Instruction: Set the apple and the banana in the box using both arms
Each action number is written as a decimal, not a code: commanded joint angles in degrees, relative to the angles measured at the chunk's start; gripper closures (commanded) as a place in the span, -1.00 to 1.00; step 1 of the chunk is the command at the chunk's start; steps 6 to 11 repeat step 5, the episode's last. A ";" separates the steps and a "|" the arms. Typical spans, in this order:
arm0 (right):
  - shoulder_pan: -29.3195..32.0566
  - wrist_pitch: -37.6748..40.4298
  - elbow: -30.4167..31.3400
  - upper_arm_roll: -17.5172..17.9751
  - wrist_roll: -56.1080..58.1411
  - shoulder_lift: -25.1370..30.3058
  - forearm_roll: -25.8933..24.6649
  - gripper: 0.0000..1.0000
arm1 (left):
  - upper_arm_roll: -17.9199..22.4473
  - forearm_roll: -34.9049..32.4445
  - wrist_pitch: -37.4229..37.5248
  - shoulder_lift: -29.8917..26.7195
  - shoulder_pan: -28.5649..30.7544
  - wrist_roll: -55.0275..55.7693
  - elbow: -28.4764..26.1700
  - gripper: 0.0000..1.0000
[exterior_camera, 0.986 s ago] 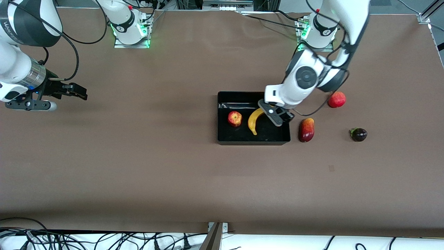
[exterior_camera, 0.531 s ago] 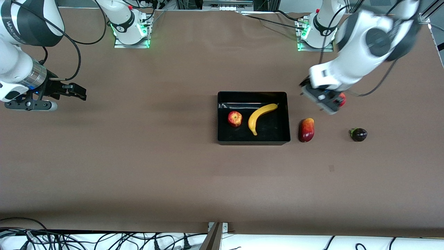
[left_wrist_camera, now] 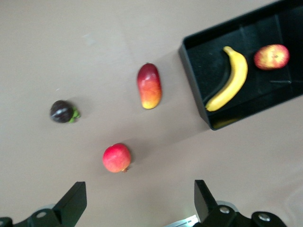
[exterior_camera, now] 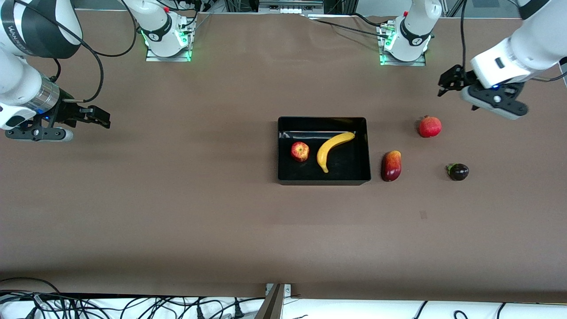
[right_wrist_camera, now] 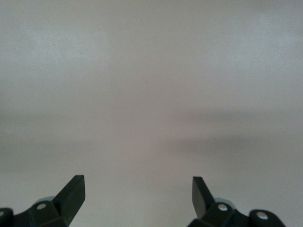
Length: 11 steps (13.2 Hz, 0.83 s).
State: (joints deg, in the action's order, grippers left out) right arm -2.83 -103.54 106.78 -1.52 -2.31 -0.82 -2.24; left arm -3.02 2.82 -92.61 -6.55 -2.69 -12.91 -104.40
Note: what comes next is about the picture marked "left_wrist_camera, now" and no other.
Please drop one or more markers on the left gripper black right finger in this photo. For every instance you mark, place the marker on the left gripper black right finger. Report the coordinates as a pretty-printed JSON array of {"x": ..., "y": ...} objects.
[{"x": 206, "y": 208}]

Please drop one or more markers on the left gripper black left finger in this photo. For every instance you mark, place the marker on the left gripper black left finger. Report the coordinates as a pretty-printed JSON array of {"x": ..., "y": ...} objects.
[{"x": 71, "y": 203}]

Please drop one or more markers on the yellow banana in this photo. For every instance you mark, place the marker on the yellow banana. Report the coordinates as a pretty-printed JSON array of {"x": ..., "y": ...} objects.
[{"x": 236, "y": 75}]

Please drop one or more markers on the black plastic box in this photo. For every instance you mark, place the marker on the black plastic box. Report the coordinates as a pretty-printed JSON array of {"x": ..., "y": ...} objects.
[{"x": 198, "y": 71}]

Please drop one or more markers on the red yellow apple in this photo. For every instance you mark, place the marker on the red yellow apple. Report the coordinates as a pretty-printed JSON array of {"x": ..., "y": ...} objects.
[{"x": 271, "y": 57}]

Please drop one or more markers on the red pomegranate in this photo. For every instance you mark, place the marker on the red pomegranate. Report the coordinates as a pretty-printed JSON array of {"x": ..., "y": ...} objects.
[{"x": 116, "y": 158}]

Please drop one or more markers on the dark purple mangosteen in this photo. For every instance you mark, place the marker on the dark purple mangosteen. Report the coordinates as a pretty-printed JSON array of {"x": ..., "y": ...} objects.
[{"x": 60, "y": 111}]

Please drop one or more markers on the red yellow mango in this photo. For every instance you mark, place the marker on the red yellow mango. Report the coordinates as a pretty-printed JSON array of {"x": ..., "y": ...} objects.
[{"x": 149, "y": 87}]

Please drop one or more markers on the brown table cover sheet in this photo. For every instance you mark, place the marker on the brown table cover sheet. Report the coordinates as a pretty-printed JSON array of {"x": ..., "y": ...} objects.
[{"x": 71, "y": 59}]

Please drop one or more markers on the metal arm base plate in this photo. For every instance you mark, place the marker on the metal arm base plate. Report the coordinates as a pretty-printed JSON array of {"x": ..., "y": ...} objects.
[{"x": 187, "y": 221}]

